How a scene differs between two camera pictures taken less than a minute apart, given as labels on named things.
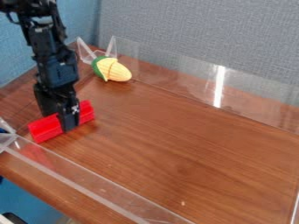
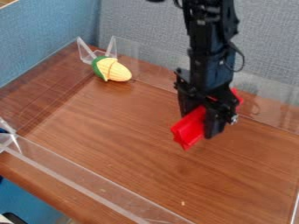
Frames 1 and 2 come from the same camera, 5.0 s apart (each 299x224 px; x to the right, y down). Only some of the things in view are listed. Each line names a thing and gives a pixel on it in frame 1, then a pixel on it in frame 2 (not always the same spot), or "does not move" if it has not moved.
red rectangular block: x=48 y=127 -> x=188 y=129
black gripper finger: x=69 y=116 -> x=219 y=115
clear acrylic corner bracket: x=88 y=53 does not move
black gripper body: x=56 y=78 -> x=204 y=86
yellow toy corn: x=109 y=69 does not move
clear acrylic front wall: x=107 y=194 does not move
